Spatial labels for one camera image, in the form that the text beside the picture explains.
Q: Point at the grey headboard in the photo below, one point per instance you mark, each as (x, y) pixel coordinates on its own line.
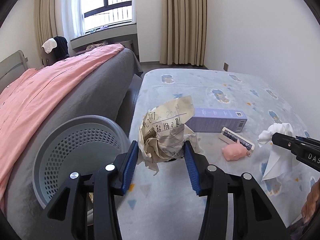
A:
(12, 68)

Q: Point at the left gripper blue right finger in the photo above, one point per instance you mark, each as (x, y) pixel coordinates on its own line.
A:
(255, 217)

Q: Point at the white tissue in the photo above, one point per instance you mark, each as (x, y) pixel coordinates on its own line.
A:
(280, 160)

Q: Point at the left beige curtain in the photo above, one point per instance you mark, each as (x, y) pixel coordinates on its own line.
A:
(44, 22)

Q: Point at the light blue patterned blanket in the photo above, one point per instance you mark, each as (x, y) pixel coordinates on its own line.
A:
(163, 205)

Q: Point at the white sheer curtain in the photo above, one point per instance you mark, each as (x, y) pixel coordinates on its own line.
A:
(77, 19)

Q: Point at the pink bed quilt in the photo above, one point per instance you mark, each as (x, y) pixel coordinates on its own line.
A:
(27, 101)

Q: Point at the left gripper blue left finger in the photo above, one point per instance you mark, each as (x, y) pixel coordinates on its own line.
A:
(65, 216)

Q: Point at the person right hand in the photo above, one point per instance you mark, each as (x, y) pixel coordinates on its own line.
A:
(309, 207)

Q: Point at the wall socket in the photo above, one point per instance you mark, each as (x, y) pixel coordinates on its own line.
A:
(225, 67)

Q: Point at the written paper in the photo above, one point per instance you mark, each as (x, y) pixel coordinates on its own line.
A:
(163, 132)

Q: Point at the window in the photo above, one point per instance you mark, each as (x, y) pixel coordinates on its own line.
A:
(103, 13)

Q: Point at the pink pig toy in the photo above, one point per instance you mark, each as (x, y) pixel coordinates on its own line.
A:
(234, 151)

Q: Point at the purple cardboard box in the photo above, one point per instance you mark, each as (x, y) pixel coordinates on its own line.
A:
(209, 120)

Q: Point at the grey perforated trash basket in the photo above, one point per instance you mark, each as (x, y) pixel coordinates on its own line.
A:
(83, 144)

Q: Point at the beige curtain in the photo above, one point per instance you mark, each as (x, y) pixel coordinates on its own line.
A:
(44, 22)
(184, 31)

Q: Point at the chair with clothes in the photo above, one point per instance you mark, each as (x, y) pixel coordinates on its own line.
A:
(54, 50)

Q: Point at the right beige curtain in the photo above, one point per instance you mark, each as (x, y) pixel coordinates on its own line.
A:
(184, 31)

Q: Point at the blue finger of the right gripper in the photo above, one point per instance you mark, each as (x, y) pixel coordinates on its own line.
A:
(308, 140)
(290, 143)

